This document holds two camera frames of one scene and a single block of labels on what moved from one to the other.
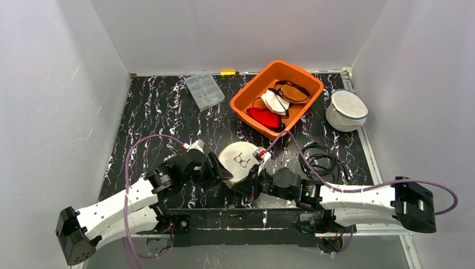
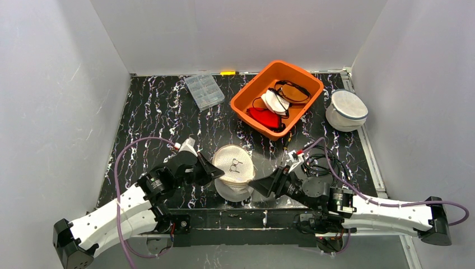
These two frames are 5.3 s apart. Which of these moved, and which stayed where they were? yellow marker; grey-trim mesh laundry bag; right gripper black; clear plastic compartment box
Moved: right gripper black
Stayed: clear plastic compartment box; grey-trim mesh laundry bag; yellow marker
